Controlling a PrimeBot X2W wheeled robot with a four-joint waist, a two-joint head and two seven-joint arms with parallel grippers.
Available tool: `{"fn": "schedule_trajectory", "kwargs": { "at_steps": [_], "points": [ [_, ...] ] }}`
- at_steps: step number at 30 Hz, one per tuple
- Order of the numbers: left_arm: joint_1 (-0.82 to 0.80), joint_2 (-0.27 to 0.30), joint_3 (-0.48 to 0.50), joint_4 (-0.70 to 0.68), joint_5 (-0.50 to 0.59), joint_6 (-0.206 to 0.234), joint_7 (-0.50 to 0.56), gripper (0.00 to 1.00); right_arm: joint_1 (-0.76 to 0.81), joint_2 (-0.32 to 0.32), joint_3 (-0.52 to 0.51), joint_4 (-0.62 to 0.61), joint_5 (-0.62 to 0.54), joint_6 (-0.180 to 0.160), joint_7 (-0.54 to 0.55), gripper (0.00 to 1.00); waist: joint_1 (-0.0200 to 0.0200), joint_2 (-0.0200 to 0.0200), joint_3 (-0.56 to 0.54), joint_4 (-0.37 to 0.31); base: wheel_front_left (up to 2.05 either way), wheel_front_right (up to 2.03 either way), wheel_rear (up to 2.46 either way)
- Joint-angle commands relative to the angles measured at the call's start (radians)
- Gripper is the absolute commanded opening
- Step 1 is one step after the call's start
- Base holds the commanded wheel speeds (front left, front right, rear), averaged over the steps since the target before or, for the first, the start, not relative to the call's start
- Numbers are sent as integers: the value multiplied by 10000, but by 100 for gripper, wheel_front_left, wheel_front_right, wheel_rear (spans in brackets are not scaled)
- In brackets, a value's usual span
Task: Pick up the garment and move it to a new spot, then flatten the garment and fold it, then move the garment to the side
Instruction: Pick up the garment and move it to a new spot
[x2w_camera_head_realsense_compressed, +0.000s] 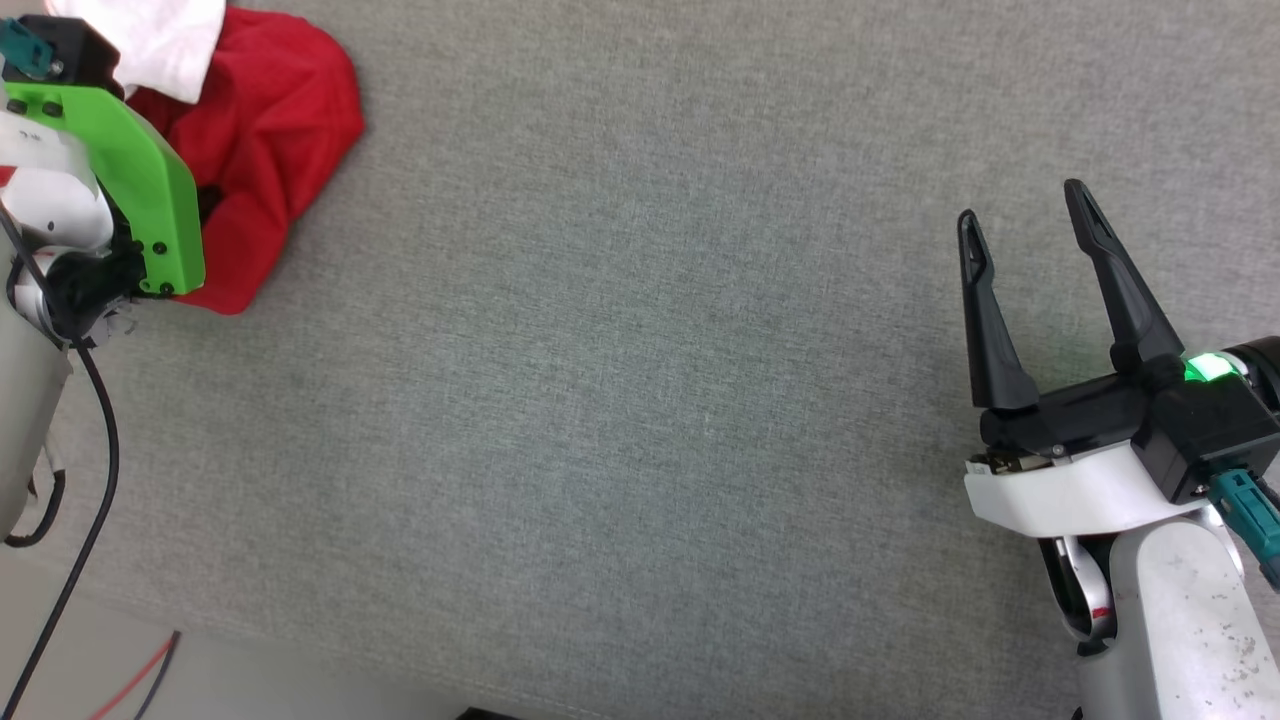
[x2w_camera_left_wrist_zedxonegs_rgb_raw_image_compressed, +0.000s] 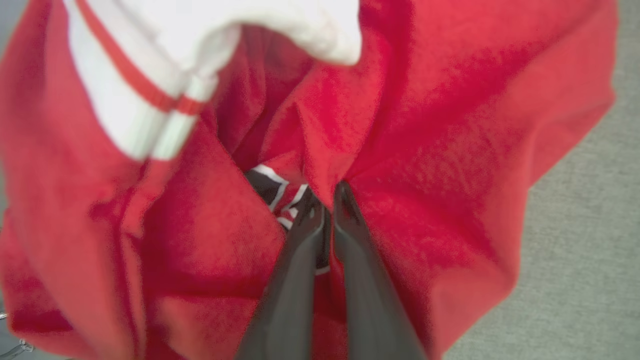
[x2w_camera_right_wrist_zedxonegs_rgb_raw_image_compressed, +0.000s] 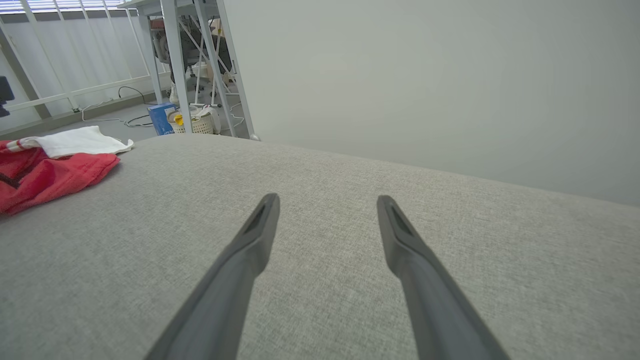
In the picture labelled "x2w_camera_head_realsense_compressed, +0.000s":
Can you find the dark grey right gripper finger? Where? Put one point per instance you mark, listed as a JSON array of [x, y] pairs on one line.
[[1125, 300], [990, 330]]

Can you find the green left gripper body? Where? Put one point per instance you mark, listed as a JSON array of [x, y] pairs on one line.
[[150, 190]]

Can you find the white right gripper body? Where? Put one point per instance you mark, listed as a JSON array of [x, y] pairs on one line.
[[1060, 495]]

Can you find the red white basketball jersey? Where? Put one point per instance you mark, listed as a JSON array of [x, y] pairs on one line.
[[270, 130]]

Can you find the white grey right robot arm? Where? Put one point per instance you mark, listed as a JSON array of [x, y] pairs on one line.
[[1190, 620]]

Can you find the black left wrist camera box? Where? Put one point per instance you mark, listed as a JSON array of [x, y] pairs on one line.
[[80, 55]]

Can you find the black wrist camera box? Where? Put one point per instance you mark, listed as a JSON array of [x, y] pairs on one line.
[[1215, 430], [80, 55]]

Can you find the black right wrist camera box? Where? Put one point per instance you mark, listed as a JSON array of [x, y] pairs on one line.
[[1215, 430]]

